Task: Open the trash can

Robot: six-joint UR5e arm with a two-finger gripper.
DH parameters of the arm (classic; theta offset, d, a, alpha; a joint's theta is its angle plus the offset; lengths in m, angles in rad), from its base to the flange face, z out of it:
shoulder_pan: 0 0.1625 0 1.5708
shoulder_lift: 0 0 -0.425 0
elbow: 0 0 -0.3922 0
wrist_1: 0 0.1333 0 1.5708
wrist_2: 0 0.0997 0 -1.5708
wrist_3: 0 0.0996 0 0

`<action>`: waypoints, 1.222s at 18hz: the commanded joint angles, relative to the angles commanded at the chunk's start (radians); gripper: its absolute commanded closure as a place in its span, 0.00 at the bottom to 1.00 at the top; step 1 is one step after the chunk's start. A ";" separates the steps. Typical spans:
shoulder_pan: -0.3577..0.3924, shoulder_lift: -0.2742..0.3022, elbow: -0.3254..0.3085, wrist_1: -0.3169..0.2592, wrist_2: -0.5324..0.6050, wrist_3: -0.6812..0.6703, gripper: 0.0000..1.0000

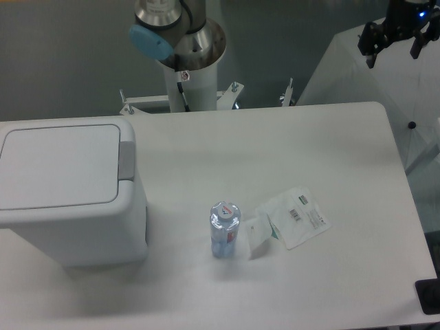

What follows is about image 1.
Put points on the white printed plastic pouch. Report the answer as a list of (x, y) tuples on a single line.
[(294, 216)]

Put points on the silver table clamp bracket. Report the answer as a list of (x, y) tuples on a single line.
[(287, 99)]

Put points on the small clear plastic bag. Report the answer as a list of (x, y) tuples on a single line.
[(259, 231)]

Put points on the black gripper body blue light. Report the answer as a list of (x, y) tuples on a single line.
[(405, 18)]

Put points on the clear plastic water bottle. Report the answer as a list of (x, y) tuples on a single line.
[(225, 219)]

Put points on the white plastic trash can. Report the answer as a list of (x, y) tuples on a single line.
[(72, 189)]

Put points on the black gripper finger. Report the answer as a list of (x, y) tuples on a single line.
[(426, 31), (374, 38)]

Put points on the black device at table edge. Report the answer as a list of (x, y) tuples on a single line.
[(428, 295)]

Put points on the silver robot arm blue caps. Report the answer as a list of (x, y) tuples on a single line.
[(180, 36)]

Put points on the white umbrella with lettering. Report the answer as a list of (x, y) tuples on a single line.
[(407, 88)]

